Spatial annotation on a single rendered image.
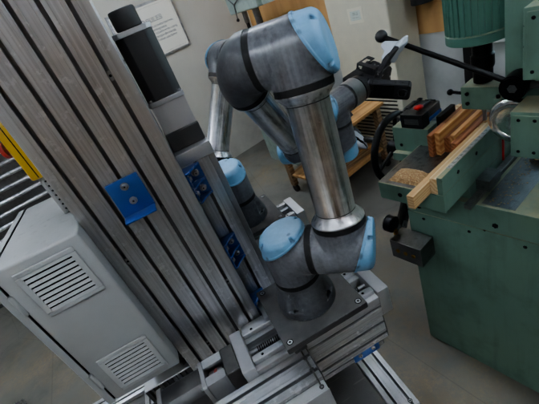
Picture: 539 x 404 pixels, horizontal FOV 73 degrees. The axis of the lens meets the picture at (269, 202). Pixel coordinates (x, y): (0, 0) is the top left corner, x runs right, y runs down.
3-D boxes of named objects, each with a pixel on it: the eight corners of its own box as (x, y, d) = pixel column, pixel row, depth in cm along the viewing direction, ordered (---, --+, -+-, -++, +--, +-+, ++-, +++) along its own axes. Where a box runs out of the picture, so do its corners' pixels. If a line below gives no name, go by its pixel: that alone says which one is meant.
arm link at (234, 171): (233, 210, 125) (216, 177, 118) (216, 199, 135) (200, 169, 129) (260, 191, 129) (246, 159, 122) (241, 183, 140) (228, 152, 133)
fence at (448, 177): (533, 96, 121) (533, 81, 119) (539, 96, 120) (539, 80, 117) (438, 195, 97) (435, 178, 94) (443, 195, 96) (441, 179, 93)
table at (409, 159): (450, 110, 147) (448, 96, 144) (538, 113, 123) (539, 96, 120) (356, 191, 122) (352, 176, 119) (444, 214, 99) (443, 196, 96)
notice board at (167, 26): (191, 44, 353) (168, -7, 330) (191, 44, 352) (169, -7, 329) (132, 70, 329) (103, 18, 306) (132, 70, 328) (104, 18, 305)
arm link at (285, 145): (186, 86, 65) (286, 175, 108) (240, 68, 61) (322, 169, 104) (189, 34, 69) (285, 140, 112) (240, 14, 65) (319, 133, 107)
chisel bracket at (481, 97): (472, 103, 114) (471, 77, 110) (524, 104, 103) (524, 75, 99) (460, 114, 111) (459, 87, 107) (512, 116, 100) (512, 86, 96)
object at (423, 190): (505, 111, 120) (505, 99, 118) (512, 111, 118) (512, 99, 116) (408, 208, 97) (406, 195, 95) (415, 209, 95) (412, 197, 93)
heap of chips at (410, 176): (401, 168, 113) (400, 163, 112) (431, 173, 106) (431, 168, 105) (388, 180, 110) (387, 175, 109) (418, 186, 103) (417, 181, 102)
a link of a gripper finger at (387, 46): (390, 25, 100) (371, 55, 101) (409, 30, 97) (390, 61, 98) (392, 32, 102) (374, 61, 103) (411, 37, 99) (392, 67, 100)
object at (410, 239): (404, 242, 137) (401, 226, 133) (435, 253, 128) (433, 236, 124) (391, 256, 134) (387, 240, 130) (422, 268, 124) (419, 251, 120)
